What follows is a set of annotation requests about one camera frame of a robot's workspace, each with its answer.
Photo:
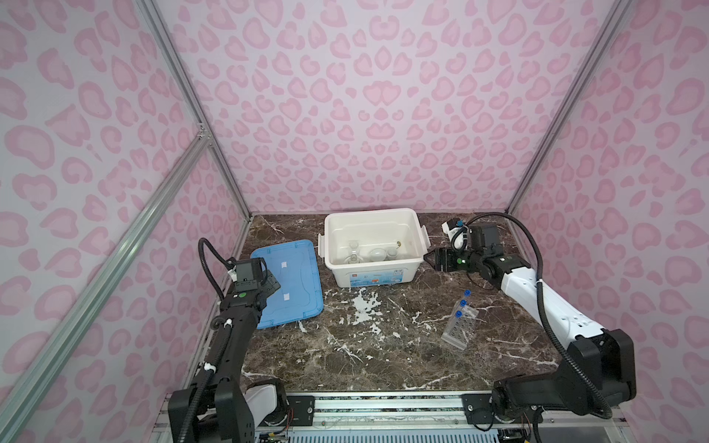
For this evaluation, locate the clear glass flask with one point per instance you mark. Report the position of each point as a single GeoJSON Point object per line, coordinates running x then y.
{"type": "Point", "coordinates": [353, 258]}

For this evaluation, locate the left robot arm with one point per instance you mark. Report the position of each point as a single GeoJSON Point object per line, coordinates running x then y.
{"type": "Point", "coordinates": [213, 408]}

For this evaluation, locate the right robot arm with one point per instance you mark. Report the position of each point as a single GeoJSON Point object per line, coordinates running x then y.
{"type": "Point", "coordinates": [597, 368]}

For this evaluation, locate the white ceramic evaporating dish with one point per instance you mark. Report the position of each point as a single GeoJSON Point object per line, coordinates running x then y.
{"type": "Point", "coordinates": [378, 255]}

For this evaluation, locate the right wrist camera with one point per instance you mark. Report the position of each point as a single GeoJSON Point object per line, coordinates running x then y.
{"type": "Point", "coordinates": [452, 226]}

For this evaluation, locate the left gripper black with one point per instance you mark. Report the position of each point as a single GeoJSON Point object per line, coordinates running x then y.
{"type": "Point", "coordinates": [270, 283]}

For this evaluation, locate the blue plastic bin lid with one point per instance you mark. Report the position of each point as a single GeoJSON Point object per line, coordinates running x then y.
{"type": "Point", "coordinates": [295, 267]}

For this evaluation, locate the clear plastic test tube rack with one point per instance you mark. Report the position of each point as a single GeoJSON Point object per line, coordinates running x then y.
{"type": "Point", "coordinates": [461, 340]}

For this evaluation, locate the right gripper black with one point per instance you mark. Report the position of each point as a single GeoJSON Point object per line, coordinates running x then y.
{"type": "Point", "coordinates": [440, 253]}

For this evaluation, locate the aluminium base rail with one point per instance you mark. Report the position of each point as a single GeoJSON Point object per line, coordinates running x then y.
{"type": "Point", "coordinates": [429, 416]}

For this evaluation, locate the white plastic storage bin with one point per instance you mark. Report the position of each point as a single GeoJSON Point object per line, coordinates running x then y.
{"type": "Point", "coordinates": [373, 229]}

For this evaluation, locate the test tube with blue cap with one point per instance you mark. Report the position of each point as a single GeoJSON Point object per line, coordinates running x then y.
{"type": "Point", "coordinates": [458, 322]}

